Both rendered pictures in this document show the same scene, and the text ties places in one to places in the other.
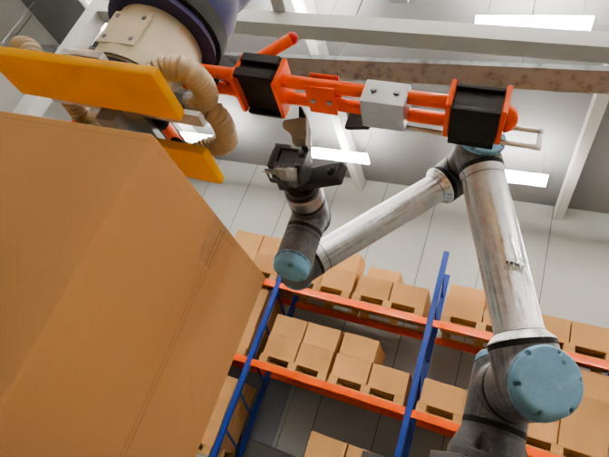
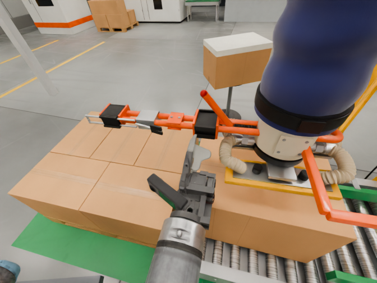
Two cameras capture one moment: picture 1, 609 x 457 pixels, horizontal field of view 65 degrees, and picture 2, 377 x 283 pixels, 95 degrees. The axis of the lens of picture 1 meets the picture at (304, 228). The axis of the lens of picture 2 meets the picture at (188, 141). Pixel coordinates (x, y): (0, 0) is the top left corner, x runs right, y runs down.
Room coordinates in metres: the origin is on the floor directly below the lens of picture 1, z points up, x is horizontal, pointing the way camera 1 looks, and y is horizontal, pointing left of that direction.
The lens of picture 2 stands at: (1.14, 0.05, 1.62)
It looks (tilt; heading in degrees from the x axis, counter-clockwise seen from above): 46 degrees down; 176
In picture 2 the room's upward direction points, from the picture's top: 5 degrees counter-clockwise
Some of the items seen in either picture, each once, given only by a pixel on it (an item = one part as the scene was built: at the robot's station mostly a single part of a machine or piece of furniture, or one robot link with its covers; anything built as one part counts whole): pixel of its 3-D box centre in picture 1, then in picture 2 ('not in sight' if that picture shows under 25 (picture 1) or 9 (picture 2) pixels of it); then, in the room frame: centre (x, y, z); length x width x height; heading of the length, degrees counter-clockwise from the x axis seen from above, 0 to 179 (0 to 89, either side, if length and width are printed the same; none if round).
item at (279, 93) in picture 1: (264, 86); (206, 123); (0.69, 0.15, 1.23); 0.10 x 0.08 x 0.06; 160
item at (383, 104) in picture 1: (385, 105); (148, 119); (0.61, -0.05, 1.22); 0.07 x 0.07 x 0.04; 70
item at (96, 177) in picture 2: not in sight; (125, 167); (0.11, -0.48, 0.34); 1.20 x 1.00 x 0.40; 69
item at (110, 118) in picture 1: (115, 115); not in sight; (0.77, 0.39, 1.12); 0.04 x 0.04 x 0.05; 70
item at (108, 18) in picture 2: not in sight; (114, 14); (-6.95, -1.69, 0.45); 1.21 x 1.02 x 0.90; 66
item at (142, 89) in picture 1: (86, 74); not in sight; (0.68, 0.42, 1.12); 0.34 x 0.10 x 0.05; 70
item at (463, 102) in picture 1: (476, 111); (116, 114); (0.56, -0.18, 1.23); 0.08 x 0.07 x 0.05; 70
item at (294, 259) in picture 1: (296, 253); not in sight; (1.12, 0.00, 1.12); 0.12 x 0.09 x 0.12; 173
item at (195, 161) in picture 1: (142, 145); (279, 174); (0.86, 0.35, 1.12); 0.34 x 0.10 x 0.05; 70
